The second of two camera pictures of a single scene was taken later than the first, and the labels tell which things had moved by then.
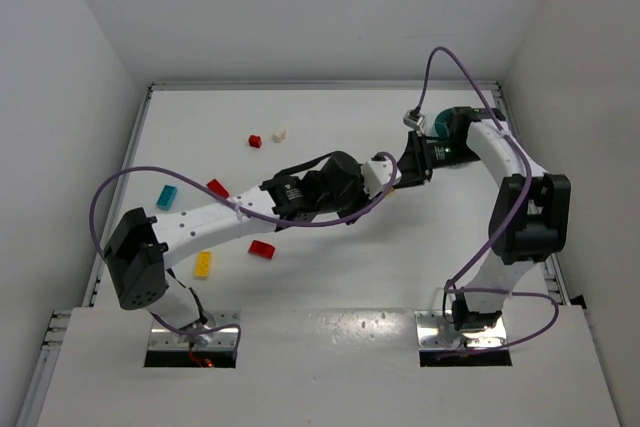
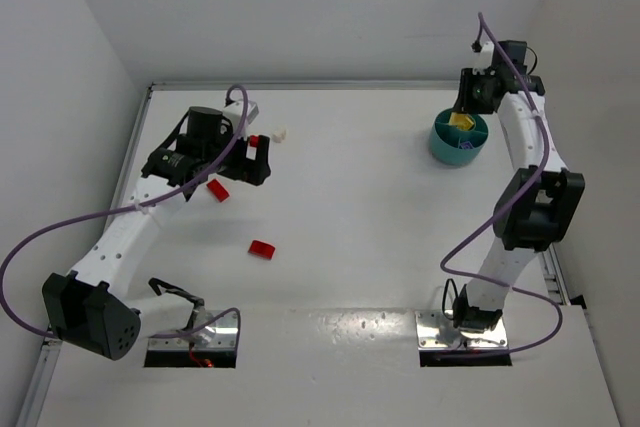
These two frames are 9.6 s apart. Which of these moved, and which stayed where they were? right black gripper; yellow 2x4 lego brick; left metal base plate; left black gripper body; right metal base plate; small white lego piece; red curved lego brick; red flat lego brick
Moved: left black gripper body; yellow 2x4 lego brick; right black gripper
Stayed: red curved lego brick; small white lego piece; left metal base plate; right metal base plate; red flat lego brick
